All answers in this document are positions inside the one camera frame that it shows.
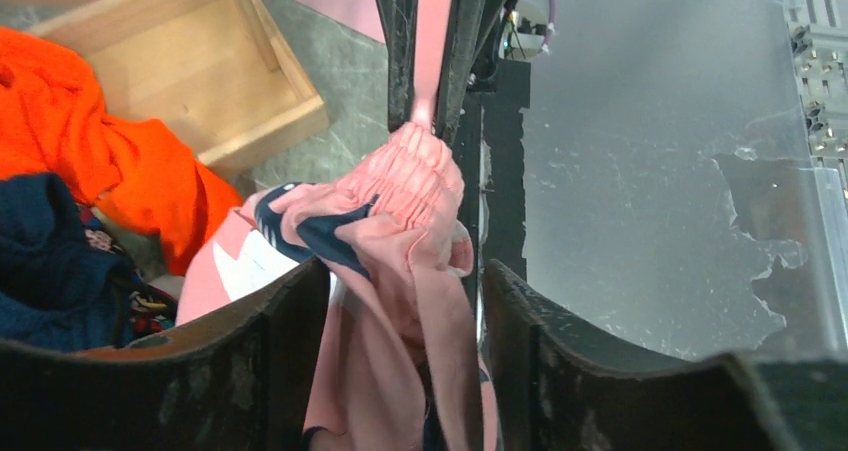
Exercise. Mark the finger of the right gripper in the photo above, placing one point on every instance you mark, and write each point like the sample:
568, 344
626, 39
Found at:
469, 57
398, 19

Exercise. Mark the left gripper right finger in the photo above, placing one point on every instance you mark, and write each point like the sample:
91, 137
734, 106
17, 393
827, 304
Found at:
563, 383

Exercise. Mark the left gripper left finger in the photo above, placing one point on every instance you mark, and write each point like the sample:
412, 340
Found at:
238, 378

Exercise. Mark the pink hanger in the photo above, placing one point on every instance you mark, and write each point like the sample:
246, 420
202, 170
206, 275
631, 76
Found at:
430, 38

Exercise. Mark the pink patterned shorts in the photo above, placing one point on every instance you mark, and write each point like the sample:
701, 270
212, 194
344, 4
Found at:
398, 366

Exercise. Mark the wooden clothes rack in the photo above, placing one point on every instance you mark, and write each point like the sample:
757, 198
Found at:
218, 73

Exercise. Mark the navy blue shorts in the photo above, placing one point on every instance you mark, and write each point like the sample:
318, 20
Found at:
58, 292

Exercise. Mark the orange shorts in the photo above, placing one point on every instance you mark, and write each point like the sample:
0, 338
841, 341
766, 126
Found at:
138, 173

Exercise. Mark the yellow black patterned garment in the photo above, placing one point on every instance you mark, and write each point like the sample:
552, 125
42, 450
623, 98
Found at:
144, 309

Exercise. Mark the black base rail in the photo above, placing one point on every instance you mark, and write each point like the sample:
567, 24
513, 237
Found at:
490, 153

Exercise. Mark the aluminium frame extrusion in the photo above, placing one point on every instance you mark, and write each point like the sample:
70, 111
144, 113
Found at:
818, 42

